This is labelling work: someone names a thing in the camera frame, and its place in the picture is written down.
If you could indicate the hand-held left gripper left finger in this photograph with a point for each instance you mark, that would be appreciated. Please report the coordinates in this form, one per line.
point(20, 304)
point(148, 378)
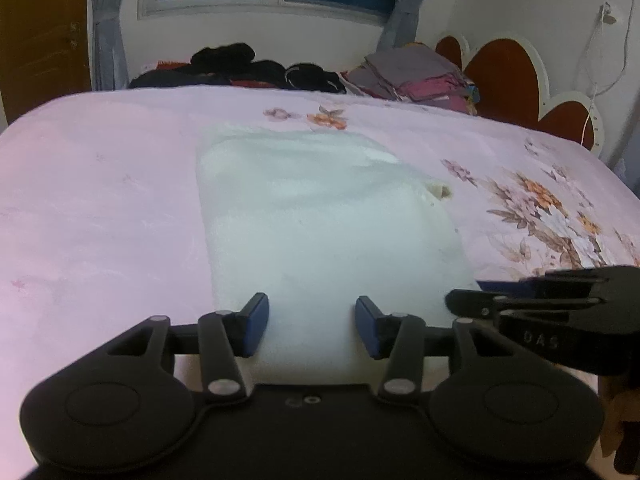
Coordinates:
point(256, 324)

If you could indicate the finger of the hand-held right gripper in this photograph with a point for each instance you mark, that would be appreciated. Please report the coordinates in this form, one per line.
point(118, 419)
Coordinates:
point(555, 280)
point(475, 302)

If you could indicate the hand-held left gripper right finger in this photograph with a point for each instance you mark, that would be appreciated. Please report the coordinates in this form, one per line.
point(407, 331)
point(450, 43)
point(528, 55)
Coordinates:
point(367, 327)

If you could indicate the white fleece cloth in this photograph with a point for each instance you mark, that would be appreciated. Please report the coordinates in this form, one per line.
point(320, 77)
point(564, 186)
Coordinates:
point(310, 220)

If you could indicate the stack of folded clothes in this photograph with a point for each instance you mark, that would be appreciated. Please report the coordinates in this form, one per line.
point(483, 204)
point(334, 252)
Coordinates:
point(415, 77)

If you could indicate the pile of black clothes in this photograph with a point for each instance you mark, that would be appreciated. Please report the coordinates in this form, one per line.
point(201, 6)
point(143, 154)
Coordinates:
point(260, 72)

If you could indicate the person's right hand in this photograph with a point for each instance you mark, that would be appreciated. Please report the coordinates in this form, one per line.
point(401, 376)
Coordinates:
point(614, 410)

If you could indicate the red and white headboard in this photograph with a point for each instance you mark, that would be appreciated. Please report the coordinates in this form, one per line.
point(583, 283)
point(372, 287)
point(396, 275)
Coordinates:
point(505, 80)

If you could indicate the pink floral blanket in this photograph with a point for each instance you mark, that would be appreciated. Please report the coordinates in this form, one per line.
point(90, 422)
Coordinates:
point(100, 185)

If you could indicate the red garment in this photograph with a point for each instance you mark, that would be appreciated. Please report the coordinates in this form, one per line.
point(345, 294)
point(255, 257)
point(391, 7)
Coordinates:
point(172, 65)

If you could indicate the grey curtain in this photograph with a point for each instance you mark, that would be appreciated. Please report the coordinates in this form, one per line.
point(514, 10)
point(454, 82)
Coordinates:
point(407, 15)
point(107, 35)

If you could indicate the wooden door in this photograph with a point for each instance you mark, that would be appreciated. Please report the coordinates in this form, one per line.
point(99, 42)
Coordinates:
point(40, 35)

